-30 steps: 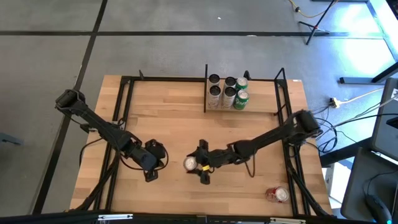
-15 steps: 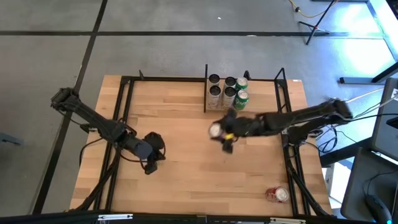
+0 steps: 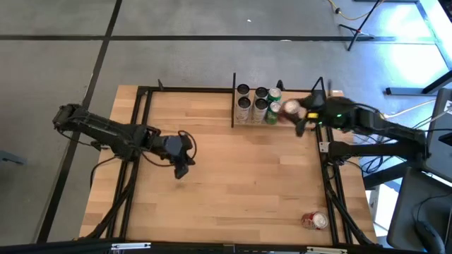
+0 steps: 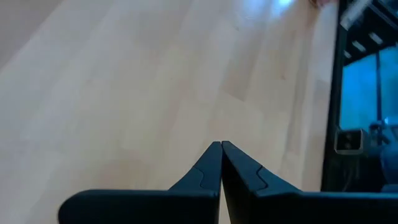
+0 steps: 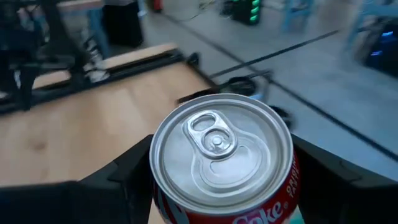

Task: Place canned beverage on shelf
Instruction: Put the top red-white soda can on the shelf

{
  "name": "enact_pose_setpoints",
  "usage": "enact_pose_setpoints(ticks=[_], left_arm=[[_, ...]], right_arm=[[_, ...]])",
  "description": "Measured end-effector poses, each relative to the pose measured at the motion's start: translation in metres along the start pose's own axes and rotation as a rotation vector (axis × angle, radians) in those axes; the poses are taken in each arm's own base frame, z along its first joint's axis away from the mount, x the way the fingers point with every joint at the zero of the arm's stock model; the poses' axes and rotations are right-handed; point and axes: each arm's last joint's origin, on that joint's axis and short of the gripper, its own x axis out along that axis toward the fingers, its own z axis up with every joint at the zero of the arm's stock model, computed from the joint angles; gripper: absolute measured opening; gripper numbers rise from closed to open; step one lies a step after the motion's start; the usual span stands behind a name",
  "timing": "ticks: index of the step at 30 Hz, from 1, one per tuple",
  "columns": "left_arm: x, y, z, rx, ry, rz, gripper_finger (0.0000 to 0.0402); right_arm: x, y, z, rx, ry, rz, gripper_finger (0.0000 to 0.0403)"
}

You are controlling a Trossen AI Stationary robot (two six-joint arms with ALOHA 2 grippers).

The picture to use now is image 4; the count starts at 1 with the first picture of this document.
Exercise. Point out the small silver depth camera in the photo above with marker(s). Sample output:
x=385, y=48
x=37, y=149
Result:
x=348, y=141

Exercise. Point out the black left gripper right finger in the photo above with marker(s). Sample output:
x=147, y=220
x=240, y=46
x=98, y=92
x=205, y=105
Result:
x=245, y=186

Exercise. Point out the black aluminium rig frame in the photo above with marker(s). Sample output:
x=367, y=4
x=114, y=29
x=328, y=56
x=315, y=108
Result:
x=334, y=93

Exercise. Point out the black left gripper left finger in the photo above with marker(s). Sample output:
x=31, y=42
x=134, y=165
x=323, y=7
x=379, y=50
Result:
x=202, y=177

